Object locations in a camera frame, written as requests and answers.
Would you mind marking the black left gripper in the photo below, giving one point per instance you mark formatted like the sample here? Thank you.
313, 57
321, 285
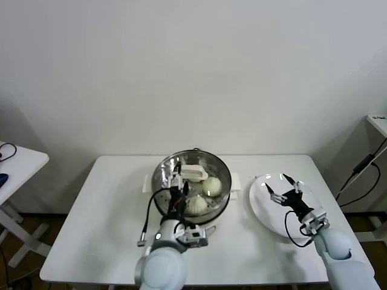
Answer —
176, 203

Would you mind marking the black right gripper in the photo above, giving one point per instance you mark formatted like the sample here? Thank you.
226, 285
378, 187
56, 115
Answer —
294, 201

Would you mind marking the round glass lid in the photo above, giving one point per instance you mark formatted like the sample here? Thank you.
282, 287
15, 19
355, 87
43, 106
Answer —
195, 172

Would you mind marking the white steamed baozi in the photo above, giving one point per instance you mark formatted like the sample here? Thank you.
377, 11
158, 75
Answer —
212, 186
196, 205

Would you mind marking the blue computer mouse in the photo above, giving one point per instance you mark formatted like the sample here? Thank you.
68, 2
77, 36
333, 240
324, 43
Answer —
3, 179

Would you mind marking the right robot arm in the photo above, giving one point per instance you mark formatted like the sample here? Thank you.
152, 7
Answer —
338, 250

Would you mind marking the stainless steel steamer basket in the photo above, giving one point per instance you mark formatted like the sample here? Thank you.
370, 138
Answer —
223, 178

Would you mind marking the white round plate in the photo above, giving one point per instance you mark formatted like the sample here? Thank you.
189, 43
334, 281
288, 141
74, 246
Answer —
263, 208

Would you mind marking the white electric cooker pot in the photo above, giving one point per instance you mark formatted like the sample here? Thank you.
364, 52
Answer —
211, 225

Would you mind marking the white side table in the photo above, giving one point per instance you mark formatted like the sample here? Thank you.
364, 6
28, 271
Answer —
24, 163

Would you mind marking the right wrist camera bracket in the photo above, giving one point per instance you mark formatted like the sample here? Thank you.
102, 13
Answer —
317, 222

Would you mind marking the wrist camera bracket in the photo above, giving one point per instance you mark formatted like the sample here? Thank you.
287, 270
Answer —
195, 235
317, 222

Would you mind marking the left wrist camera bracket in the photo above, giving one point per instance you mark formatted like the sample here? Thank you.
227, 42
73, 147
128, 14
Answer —
195, 235

